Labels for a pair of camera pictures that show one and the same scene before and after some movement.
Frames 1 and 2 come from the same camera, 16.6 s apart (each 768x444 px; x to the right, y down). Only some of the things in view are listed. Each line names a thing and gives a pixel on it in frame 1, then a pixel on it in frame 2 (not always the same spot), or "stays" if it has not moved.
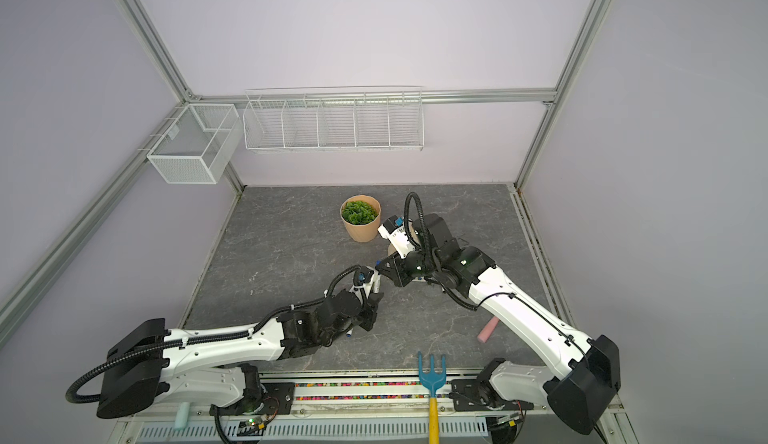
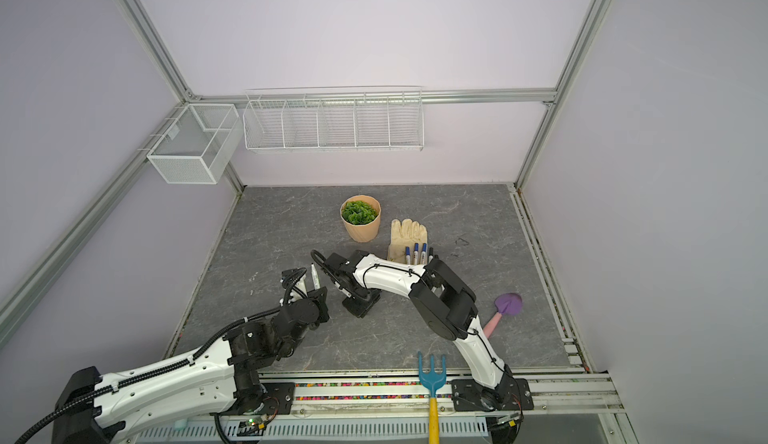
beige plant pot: [362, 233] stays
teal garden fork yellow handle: [433, 383] stays
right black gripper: [398, 266] -> [359, 310]
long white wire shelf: [334, 118] stays
